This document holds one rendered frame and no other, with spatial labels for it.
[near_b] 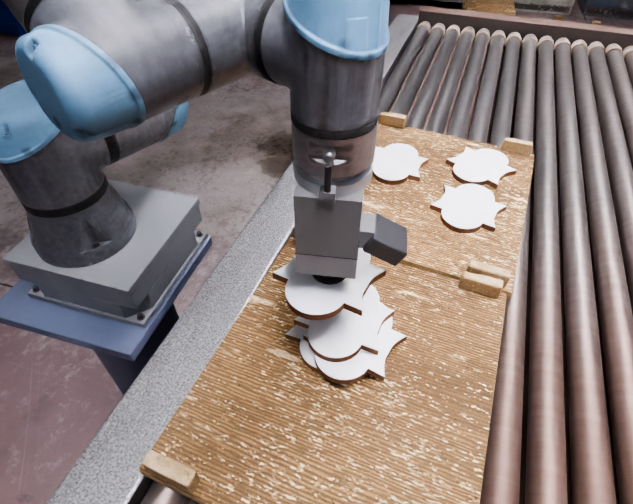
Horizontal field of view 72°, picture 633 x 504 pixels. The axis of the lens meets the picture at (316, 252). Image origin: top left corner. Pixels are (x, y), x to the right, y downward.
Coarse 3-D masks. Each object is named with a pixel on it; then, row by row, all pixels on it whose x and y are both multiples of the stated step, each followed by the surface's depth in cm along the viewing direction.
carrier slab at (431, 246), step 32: (384, 128) 99; (512, 160) 90; (384, 192) 82; (416, 192) 82; (512, 192) 82; (416, 224) 76; (512, 224) 76; (416, 256) 70; (448, 256) 70; (480, 256) 70; (512, 256) 70; (512, 288) 66
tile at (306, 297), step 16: (368, 256) 53; (272, 272) 52; (288, 272) 52; (368, 272) 52; (384, 272) 52; (288, 288) 50; (304, 288) 50; (320, 288) 50; (336, 288) 50; (352, 288) 50; (288, 304) 49; (304, 304) 48; (320, 304) 48; (336, 304) 48; (352, 304) 48
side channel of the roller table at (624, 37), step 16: (432, 16) 152; (448, 16) 150; (464, 16) 149; (480, 16) 148; (496, 16) 148; (512, 16) 148; (528, 32) 145; (544, 32) 144; (560, 32) 142; (576, 32) 141; (592, 32) 139; (608, 32) 138; (624, 32) 137
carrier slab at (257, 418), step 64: (256, 320) 62; (448, 320) 62; (256, 384) 55; (320, 384) 55; (384, 384) 55; (448, 384) 55; (192, 448) 49; (256, 448) 49; (320, 448) 49; (384, 448) 49; (448, 448) 49
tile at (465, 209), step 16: (448, 192) 80; (464, 192) 80; (480, 192) 80; (432, 208) 78; (448, 208) 77; (464, 208) 77; (480, 208) 77; (496, 208) 77; (448, 224) 75; (464, 224) 74; (480, 224) 74
